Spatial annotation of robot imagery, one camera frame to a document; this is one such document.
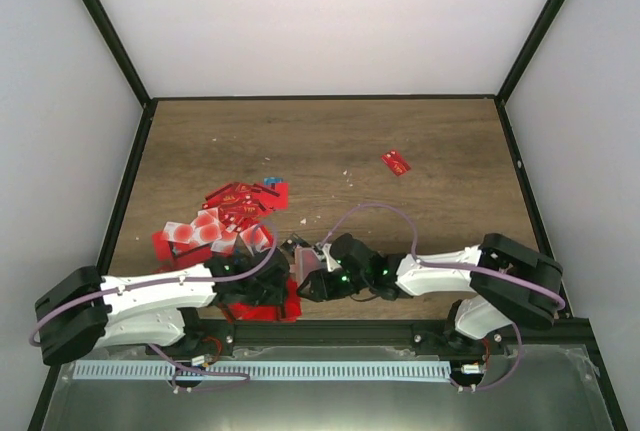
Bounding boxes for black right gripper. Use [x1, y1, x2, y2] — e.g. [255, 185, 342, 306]
[297, 268, 371, 303]

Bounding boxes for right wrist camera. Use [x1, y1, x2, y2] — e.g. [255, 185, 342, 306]
[321, 243, 341, 272]

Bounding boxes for blue card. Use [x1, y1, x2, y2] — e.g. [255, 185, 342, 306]
[263, 177, 284, 187]

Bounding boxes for lone red VIP card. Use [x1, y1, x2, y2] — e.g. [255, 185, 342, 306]
[381, 149, 411, 176]

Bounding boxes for light blue slotted cable duct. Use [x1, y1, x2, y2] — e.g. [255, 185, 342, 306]
[72, 360, 451, 383]

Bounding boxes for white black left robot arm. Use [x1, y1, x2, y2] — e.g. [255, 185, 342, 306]
[29, 248, 301, 366]

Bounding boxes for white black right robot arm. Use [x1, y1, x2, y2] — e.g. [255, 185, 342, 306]
[293, 233, 566, 354]

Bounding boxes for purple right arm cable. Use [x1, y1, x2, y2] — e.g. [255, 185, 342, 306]
[319, 203, 566, 392]

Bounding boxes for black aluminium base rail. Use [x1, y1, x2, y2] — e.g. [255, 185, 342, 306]
[144, 318, 591, 357]

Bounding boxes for pile of red cards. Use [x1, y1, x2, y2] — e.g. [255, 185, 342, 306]
[151, 180, 304, 325]

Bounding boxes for black enclosure frame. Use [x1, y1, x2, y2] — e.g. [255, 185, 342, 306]
[24, 0, 640, 431]

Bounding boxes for black card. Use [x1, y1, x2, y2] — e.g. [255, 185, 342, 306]
[280, 233, 309, 256]

